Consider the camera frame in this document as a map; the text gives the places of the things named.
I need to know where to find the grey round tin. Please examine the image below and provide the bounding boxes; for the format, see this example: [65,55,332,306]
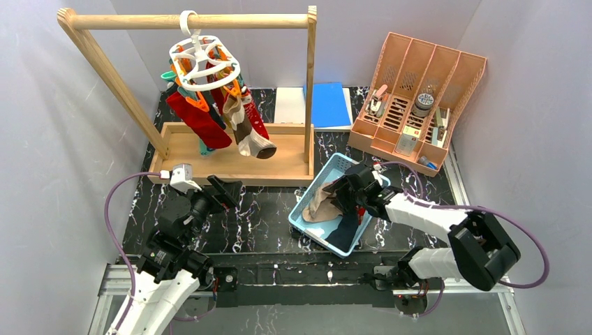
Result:
[411,93,435,117]

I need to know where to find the wooden clothes rack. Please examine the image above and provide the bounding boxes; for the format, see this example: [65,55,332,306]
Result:
[57,6,317,187]

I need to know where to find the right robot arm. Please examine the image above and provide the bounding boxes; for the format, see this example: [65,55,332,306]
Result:
[323,164,521,291]

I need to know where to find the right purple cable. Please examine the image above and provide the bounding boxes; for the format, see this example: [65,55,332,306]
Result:
[376,161,552,290]

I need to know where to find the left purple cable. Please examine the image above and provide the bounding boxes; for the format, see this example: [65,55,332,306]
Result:
[103,172,163,335]

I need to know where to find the metal base rail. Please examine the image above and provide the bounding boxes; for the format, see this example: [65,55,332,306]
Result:
[87,258,515,335]

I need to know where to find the navy sock in basket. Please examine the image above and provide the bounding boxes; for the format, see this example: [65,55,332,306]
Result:
[325,212,360,253]

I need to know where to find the stapler in organizer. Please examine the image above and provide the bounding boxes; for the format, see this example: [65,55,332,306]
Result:
[366,84,388,118]

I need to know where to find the purple cable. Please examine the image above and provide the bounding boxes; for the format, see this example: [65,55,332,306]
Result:
[103,172,163,335]
[376,161,552,290]

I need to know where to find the white small box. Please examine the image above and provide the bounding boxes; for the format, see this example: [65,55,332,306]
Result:
[395,126,421,156]

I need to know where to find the brown striped sock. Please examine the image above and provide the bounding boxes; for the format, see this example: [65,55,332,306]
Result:
[223,94,277,159]

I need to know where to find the white board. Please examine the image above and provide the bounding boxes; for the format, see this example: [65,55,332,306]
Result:
[274,87,353,132]

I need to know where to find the red santa hanging sock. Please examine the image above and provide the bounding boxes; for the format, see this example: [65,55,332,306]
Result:
[241,87,269,140]

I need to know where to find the beige sock in basket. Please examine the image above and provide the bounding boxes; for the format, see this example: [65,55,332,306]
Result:
[302,182,343,223]

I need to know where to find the pink desk file organizer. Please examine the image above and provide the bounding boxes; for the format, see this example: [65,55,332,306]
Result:
[348,32,487,177]

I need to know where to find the long red hanging sock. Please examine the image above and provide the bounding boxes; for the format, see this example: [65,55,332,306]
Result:
[166,92,232,149]

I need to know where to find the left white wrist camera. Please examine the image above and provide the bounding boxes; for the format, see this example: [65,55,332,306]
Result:
[159,163,202,194]

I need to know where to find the blue folder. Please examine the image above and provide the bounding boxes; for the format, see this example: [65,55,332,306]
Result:
[311,82,351,129]

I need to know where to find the navy hanging sock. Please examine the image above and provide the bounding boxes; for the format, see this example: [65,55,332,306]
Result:
[205,96,227,131]

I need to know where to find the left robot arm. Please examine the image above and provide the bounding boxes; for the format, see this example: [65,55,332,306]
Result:
[106,170,243,334]

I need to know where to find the teal hanging sock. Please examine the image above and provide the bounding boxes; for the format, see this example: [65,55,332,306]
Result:
[199,140,216,156]

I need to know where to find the white sock hanger with clips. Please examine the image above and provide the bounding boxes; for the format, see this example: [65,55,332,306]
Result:
[169,10,242,112]

